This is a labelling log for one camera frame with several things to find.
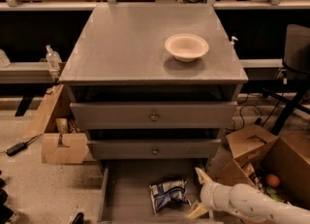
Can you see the right cardboard box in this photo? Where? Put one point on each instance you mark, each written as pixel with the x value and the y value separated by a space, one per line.
pixel 287 157

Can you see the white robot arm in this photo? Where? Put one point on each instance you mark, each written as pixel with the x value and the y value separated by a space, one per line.
pixel 243 201

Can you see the white pump bottle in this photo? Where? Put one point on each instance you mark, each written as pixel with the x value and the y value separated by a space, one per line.
pixel 233 41

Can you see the black office chair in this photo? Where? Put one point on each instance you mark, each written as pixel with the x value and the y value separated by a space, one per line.
pixel 297 61

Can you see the blue chip bag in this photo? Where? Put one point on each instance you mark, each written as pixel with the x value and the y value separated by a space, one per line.
pixel 167 192

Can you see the cardboard box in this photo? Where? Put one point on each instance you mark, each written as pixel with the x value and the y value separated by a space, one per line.
pixel 69 148
pixel 287 157

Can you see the left cardboard box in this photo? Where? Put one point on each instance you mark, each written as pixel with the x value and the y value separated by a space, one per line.
pixel 69 148

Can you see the orange ball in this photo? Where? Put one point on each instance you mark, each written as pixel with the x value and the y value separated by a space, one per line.
pixel 272 180

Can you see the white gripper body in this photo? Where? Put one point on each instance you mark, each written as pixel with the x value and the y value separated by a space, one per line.
pixel 209 195

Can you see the grey middle drawer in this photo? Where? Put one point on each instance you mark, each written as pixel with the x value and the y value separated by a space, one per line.
pixel 153 149

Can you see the clear plastic bottle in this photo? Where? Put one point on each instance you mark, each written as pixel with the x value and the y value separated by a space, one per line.
pixel 53 58

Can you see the grey top drawer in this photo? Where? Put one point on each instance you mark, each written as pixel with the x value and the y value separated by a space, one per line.
pixel 138 115

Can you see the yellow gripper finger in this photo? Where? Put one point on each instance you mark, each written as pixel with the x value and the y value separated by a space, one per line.
pixel 197 209
pixel 202 176

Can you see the grey open bottom drawer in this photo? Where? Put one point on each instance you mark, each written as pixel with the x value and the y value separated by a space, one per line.
pixel 126 193

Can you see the grey drawer cabinet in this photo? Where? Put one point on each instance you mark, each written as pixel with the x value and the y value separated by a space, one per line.
pixel 120 57

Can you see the white paper bowl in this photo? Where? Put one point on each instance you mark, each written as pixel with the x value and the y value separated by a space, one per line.
pixel 186 47

